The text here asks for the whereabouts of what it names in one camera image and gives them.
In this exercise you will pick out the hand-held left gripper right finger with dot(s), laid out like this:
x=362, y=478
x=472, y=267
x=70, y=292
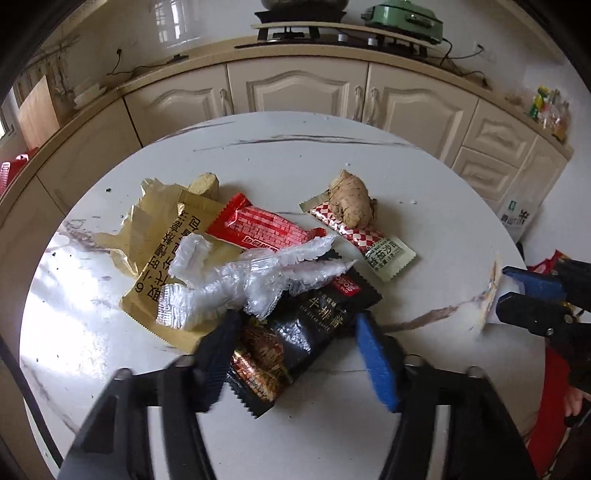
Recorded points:
x=376, y=364

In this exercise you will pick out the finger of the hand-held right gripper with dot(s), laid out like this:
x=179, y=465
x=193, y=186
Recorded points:
x=535, y=284
x=526, y=314

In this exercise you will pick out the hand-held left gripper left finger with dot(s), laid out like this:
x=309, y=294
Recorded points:
x=217, y=360

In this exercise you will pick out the black sauce packet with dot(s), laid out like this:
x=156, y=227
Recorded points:
x=300, y=332

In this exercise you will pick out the person's right hand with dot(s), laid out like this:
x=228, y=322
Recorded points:
x=573, y=400

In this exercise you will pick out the white rice bag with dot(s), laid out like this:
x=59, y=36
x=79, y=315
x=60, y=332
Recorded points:
x=517, y=217

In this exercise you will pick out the clear crumpled plastic wrapper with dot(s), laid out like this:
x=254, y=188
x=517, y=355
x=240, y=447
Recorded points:
x=258, y=281

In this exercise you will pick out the red cloth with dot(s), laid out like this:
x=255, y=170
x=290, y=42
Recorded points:
x=547, y=415

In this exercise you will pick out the red checkered white sauce packet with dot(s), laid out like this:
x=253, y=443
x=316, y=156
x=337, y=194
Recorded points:
x=388, y=256

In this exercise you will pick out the large gold wrapper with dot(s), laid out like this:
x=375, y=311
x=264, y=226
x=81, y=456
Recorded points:
x=152, y=244

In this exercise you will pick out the red snack wrapper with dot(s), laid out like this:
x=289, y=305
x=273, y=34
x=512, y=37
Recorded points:
x=258, y=221

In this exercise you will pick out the ginger root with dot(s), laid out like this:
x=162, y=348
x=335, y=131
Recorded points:
x=353, y=198

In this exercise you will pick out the cluster of condiment bottles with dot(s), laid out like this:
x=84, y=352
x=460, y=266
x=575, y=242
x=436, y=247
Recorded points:
x=547, y=110

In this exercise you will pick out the round marble table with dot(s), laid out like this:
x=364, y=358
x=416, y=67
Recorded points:
x=277, y=157

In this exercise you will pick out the red plastic dish basket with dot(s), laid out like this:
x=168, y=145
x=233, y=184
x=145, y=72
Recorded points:
x=7, y=177

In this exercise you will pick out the green electric cooking pot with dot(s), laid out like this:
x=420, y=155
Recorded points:
x=406, y=23

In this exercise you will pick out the stack of white bowls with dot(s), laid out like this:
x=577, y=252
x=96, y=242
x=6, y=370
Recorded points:
x=87, y=97

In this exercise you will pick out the wooden cutting board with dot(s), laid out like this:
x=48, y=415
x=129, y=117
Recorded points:
x=39, y=115

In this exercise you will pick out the beige kitchen countertop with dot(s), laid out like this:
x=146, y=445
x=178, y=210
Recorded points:
x=207, y=54

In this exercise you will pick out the black glass gas hob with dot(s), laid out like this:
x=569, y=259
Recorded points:
x=323, y=39

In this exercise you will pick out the black induction cooker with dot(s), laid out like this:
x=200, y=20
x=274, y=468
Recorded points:
x=300, y=16

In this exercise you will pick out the steel wok with lid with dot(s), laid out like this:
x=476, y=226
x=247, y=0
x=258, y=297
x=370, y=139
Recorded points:
x=304, y=3

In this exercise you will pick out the wall utensil rack with knives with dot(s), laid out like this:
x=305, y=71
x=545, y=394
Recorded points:
x=60, y=69

